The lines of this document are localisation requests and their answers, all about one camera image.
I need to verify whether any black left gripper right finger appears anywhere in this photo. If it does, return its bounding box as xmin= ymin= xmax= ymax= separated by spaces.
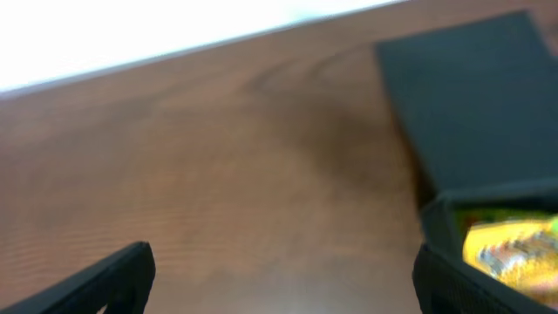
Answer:
xmin=412 ymin=244 xmax=557 ymax=314

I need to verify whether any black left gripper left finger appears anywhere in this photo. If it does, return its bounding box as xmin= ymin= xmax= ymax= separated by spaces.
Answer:
xmin=1 ymin=242 xmax=156 ymax=314

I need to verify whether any yellow Hacks candy bag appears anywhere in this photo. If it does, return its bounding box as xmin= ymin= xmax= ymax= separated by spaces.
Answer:
xmin=462 ymin=215 xmax=557 ymax=310

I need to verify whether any black box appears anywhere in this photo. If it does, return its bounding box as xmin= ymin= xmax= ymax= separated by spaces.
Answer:
xmin=375 ymin=10 xmax=557 ymax=257

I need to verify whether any green Haribo gummy bag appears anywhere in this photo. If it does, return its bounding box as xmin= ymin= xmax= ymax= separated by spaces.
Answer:
xmin=454 ymin=208 xmax=554 ymax=232

